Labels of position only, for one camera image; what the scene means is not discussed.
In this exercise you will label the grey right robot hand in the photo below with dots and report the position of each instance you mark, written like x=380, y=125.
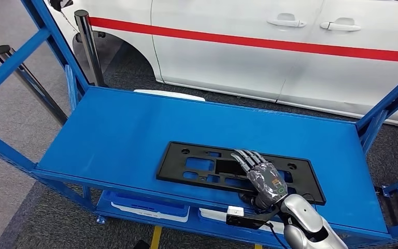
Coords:
x=266, y=180

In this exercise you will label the black plastic plate bracket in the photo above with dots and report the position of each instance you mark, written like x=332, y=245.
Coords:
x=175, y=161

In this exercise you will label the blue metal shelf rack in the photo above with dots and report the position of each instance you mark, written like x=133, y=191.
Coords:
x=133, y=137

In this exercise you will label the blue plastic bin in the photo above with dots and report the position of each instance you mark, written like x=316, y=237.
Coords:
x=144, y=202

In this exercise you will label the yellow floor tape outline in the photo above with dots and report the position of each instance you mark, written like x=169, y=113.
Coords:
x=156, y=239

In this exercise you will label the white car red stripe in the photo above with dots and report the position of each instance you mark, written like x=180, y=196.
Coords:
x=219, y=62

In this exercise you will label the white flat panel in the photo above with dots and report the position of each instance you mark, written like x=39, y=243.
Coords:
x=168, y=94

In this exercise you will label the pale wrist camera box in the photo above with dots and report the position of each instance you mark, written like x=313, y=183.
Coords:
x=235, y=211

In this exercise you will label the chrome stanchion post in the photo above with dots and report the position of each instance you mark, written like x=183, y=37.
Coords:
x=89, y=48
x=30, y=82

